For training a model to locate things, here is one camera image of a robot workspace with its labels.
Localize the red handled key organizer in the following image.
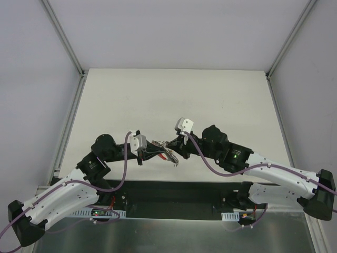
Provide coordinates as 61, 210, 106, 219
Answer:
151, 140, 179, 167

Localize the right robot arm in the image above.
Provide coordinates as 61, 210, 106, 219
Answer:
166, 125, 336, 221

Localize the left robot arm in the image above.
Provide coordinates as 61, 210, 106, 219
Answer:
8, 132, 165, 247

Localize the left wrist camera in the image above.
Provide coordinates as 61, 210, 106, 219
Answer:
129, 130, 147, 156

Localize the right white cable duct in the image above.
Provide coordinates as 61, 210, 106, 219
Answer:
221, 212, 240, 222

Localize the white cable duct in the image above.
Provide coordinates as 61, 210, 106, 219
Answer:
221, 212, 240, 222
70, 208, 126, 219

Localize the left white cable duct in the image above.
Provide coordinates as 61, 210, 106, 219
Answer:
70, 208, 126, 219

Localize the left aluminium frame post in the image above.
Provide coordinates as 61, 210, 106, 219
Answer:
39, 0, 85, 77

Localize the aluminium frame post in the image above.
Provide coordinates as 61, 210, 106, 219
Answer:
266, 0, 318, 80
39, 0, 85, 77

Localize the right aluminium frame post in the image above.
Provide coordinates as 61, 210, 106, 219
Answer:
266, 0, 318, 80

